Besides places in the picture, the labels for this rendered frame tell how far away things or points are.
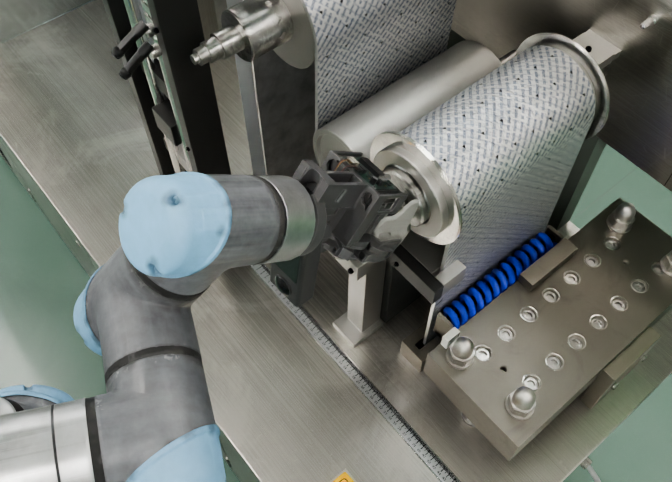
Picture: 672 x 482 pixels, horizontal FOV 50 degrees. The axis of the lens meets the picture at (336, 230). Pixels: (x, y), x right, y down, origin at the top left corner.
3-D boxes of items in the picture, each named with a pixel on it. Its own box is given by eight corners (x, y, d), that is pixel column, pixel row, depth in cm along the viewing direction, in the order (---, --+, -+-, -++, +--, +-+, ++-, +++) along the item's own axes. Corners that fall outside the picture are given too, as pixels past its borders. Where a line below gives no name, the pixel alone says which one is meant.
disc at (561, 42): (503, 98, 100) (525, 11, 87) (505, 96, 100) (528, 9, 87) (587, 161, 93) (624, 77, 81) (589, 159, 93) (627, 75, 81)
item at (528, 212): (428, 315, 98) (446, 242, 83) (543, 224, 106) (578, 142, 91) (431, 317, 98) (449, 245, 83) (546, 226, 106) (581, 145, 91)
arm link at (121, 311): (74, 400, 57) (144, 330, 51) (61, 282, 63) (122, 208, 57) (161, 402, 62) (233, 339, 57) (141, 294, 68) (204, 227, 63)
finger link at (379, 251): (410, 248, 75) (360, 252, 68) (402, 260, 75) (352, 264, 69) (381, 220, 77) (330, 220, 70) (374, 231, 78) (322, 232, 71)
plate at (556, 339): (422, 371, 99) (427, 353, 94) (607, 219, 113) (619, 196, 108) (508, 461, 92) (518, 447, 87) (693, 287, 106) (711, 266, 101)
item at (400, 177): (404, 171, 76) (431, 230, 79) (418, 161, 77) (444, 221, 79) (368, 169, 83) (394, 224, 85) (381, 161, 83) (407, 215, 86)
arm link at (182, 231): (94, 219, 55) (151, 148, 50) (201, 213, 63) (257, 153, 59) (136, 307, 52) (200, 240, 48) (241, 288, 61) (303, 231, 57)
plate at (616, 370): (578, 399, 103) (602, 369, 94) (622, 358, 107) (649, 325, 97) (592, 412, 102) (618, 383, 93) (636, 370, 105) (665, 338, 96)
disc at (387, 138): (367, 189, 91) (371, 107, 78) (370, 187, 91) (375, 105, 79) (450, 267, 84) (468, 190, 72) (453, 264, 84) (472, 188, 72)
